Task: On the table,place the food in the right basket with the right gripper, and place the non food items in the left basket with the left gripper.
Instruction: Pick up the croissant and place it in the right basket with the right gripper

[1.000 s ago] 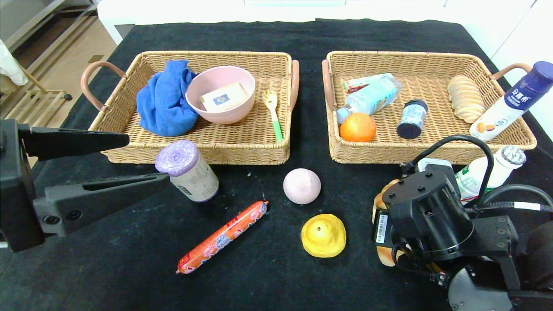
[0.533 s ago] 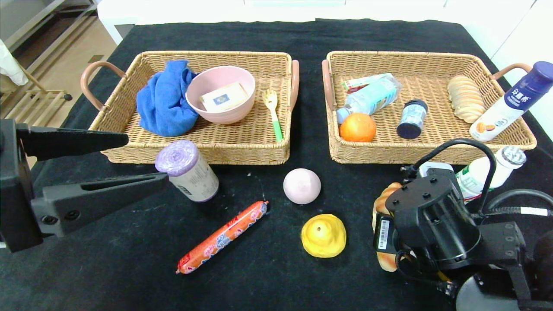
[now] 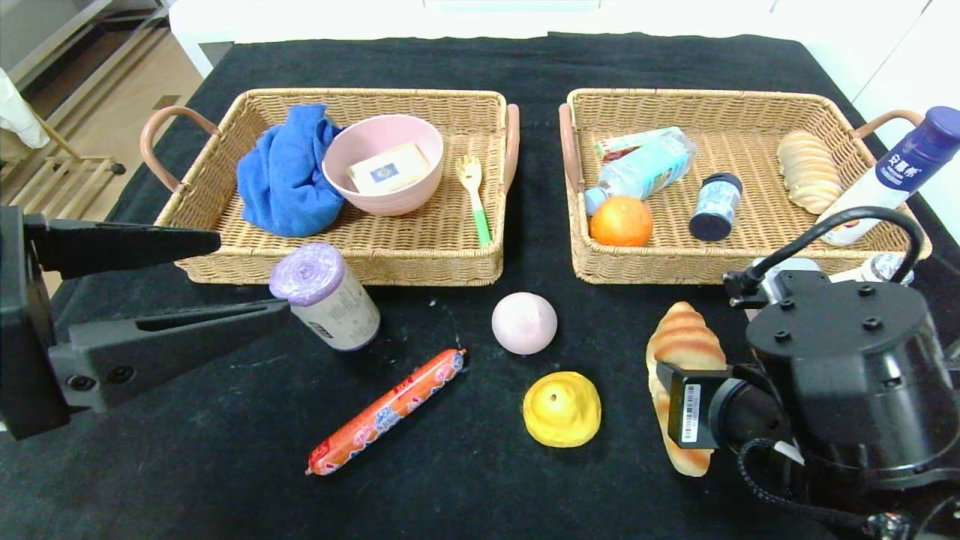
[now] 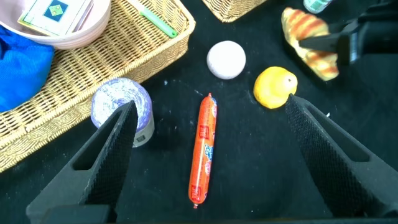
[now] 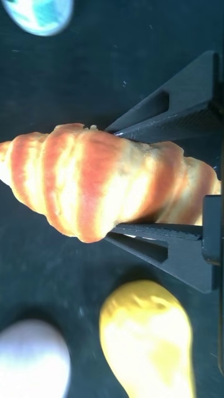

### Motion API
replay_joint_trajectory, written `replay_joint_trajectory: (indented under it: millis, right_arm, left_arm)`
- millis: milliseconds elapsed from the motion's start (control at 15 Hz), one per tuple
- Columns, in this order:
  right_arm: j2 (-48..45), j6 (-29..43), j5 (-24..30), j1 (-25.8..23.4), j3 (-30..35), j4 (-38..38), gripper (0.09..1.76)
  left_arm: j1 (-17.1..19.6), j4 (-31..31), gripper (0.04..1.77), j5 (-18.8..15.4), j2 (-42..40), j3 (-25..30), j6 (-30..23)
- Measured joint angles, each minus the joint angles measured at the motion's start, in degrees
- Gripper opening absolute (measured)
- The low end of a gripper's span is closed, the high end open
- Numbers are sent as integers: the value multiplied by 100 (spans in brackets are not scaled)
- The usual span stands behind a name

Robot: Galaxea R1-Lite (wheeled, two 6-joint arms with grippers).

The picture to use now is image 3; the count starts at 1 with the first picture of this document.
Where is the white table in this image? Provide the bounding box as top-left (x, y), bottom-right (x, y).
top-left (171, 0), bottom-right (826, 80)

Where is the grey metal shelf frame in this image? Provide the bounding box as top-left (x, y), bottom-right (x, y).
top-left (0, 0), bottom-right (175, 102)

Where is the smooth black camera cable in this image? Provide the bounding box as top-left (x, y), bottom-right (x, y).
top-left (724, 206), bottom-right (925, 310)

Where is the yellow lemon toy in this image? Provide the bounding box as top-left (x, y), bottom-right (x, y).
top-left (523, 371), bottom-right (602, 449)

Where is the wooden rolling rack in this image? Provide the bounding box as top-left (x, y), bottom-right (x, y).
top-left (0, 120), bottom-right (128, 226)

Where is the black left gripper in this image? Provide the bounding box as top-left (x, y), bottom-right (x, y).
top-left (0, 205), bottom-right (292, 441)

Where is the white hanging cloth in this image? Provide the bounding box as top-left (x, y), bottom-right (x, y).
top-left (0, 66), bottom-right (53, 149)

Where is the orange fruit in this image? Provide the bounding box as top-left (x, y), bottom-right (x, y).
top-left (589, 196), bottom-right (654, 248)

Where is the pale pink round bun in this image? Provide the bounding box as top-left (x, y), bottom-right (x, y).
top-left (492, 292), bottom-right (559, 356)

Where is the white milk bottle green label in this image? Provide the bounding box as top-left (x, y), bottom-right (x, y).
top-left (829, 253), bottom-right (914, 287)

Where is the purple garbage bag roll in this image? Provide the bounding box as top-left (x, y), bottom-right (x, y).
top-left (269, 242), bottom-right (381, 352)

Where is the water bottle light blue label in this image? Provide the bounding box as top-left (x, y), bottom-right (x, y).
top-left (583, 135), bottom-right (698, 218)

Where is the orange wrapped sausage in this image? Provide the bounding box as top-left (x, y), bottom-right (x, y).
top-left (305, 348), bottom-right (468, 476)

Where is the striped long bread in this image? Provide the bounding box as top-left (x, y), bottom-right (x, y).
top-left (775, 132), bottom-right (845, 216)

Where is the small dark blue jar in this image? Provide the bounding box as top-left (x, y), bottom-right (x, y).
top-left (688, 173), bottom-right (743, 243)

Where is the yellow fork with green handle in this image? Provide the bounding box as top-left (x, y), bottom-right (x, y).
top-left (455, 155), bottom-right (494, 249)

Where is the green and red gum box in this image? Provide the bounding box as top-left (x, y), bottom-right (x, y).
top-left (594, 127), bottom-right (685, 164)

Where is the blue cloth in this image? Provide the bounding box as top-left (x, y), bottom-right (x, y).
top-left (237, 104), bottom-right (347, 239)

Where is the white bottle with blue cap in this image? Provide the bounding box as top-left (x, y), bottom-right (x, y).
top-left (817, 106), bottom-right (960, 248)

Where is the wicker basket with pink handles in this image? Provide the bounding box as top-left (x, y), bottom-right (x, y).
top-left (559, 88), bottom-right (933, 287)
top-left (141, 88), bottom-right (521, 287)

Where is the pink bowl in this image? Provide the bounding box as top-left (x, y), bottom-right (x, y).
top-left (322, 115), bottom-right (445, 218)

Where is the white card box blue logo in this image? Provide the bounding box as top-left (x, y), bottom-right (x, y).
top-left (347, 143), bottom-right (434, 197)

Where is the croissant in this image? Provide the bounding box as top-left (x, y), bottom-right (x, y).
top-left (646, 301), bottom-right (727, 478)

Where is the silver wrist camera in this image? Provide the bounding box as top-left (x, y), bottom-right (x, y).
top-left (750, 257), bottom-right (826, 284)

